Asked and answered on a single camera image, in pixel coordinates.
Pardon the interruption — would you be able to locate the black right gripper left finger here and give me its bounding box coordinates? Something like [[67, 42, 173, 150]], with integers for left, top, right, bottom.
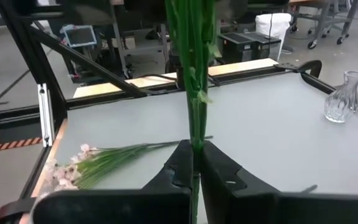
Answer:
[[31, 139, 195, 224]]

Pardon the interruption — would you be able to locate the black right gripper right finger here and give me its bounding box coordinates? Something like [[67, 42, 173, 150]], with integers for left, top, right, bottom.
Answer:
[[199, 141, 358, 224]]

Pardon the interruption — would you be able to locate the pale artificial blossom bunch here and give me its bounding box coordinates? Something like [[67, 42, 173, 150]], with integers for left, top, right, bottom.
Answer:
[[40, 135, 214, 200]]

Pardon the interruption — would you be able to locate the red artificial flower bunch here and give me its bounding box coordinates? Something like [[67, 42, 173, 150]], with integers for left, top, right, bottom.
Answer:
[[164, 0, 222, 224]]

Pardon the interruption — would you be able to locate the clear glass vase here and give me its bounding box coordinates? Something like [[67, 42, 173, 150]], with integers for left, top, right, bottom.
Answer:
[[323, 70, 358, 124]]

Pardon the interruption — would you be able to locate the light wooden side board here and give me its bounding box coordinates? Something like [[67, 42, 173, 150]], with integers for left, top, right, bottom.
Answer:
[[72, 57, 280, 99]]

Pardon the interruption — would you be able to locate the black computer case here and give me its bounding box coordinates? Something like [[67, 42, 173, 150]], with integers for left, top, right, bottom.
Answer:
[[218, 32, 255, 64], [243, 32, 281, 60]]

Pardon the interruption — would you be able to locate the black mat with hazard stripe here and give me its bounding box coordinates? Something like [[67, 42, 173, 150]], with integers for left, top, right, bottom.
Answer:
[[0, 123, 44, 154]]

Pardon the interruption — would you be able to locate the white bag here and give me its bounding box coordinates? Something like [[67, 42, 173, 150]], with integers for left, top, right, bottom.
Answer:
[[255, 12, 292, 62]]

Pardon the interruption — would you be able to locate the grey wheeled cart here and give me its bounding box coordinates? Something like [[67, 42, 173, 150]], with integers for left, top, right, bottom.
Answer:
[[289, 0, 358, 50]]

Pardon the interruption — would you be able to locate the silver aluminium bracket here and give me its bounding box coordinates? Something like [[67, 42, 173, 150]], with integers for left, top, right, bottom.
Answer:
[[37, 83, 55, 147]]

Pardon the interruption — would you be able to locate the tablet screen with blue frame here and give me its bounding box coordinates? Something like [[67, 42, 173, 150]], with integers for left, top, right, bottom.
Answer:
[[60, 24, 98, 48]]

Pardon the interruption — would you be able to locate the black aluminium table frame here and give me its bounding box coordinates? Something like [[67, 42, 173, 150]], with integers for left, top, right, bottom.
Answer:
[[0, 0, 358, 224]]

